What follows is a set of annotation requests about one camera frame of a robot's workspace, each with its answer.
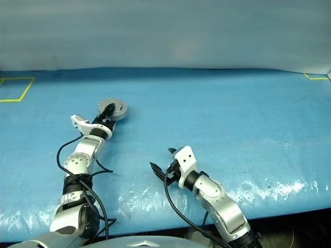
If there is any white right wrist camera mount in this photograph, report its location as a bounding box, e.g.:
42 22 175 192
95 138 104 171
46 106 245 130
173 145 197 189

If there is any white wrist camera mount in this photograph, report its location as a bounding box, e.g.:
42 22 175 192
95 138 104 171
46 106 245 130
70 114 110 135
173 145 197 189

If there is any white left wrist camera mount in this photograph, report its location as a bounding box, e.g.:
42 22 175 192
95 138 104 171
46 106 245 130
70 114 110 135

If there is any silver robot torso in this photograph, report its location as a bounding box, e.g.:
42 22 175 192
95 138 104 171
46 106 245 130
15 231 187 248

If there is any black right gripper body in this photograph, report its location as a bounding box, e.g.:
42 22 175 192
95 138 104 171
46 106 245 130
166 159 183 182

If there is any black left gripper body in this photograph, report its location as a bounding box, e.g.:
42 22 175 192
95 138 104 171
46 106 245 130
91 115 116 135

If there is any grey round motor lid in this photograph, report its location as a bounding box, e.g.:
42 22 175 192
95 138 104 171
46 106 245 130
98 96 129 117

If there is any blue plastic table cover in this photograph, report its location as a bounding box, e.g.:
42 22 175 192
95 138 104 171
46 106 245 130
0 67 331 242

